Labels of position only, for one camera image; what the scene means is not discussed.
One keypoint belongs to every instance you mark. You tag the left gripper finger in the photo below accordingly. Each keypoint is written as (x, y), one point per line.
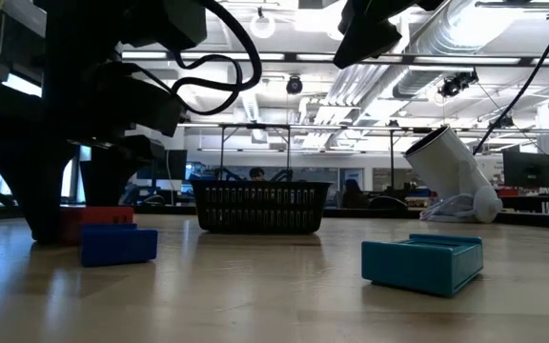
(43, 190)
(105, 176)

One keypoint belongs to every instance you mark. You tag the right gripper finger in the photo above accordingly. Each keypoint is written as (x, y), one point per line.
(367, 40)

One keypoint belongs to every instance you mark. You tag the large red wall charger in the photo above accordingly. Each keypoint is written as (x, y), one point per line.
(95, 216)

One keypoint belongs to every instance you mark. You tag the blue digital clock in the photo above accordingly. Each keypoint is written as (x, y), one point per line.
(117, 248)

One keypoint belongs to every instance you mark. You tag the teal digital clock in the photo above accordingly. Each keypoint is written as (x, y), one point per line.
(412, 267)

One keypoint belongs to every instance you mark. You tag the black computer monitor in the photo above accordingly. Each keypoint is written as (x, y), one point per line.
(527, 169)
(176, 164)

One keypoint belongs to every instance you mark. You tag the black vertical pole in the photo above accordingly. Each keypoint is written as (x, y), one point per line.
(392, 157)

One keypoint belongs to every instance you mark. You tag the white cylindrical bin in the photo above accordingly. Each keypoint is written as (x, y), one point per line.
(446, 167)

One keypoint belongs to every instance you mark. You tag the person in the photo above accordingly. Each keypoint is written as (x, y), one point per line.
(353, 195)
(257, 174)

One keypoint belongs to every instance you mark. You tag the black slotted plastic basket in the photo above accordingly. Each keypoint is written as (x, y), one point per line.
(260, 207)

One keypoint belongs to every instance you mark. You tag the black chair back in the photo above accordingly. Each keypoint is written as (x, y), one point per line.
(388, 202)

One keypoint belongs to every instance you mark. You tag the crumpled white plastic bag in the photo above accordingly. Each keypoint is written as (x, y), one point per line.
(448, 209)

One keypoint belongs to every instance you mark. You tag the red box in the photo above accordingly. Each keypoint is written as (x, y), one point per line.
(508, 191)

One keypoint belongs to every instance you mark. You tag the black desk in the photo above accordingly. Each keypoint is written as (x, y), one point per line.
(532, 202)

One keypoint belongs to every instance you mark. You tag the black ceiling-mounted camera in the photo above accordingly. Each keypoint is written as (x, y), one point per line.
(456, 85)
(294, 85)
(501, 123)

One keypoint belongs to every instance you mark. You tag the black metal frame stand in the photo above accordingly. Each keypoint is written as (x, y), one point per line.
(255, 126)

